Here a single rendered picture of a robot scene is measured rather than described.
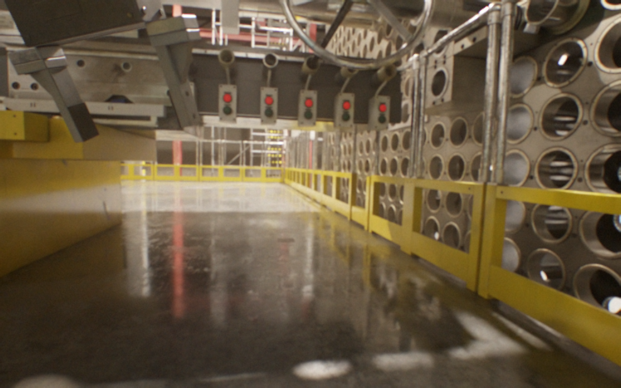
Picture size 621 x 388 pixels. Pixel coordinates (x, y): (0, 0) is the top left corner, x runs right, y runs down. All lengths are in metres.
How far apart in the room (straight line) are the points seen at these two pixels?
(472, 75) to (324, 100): 1.16
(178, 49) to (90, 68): 1.34
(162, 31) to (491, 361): 0.88
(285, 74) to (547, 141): 1.49
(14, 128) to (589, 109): 2.38
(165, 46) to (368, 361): 0.71
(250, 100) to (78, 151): 0.70
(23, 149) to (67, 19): 1.11
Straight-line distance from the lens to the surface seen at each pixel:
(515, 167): 2.48
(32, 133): 1.36
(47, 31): 0.41
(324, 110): 1.51
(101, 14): 0.37
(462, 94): 2.31
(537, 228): 2.23
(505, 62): 1.25
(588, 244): 2.03
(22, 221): 1.69
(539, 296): 1.10
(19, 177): 1.67
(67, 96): 0.44
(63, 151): 1.41
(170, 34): 0.35
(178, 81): 0.36
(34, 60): 0.44
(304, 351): 0.82
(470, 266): 1.30
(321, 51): 0.76
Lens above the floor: 0.44
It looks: 5 degrees down
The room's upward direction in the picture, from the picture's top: 2 degrees clockwise
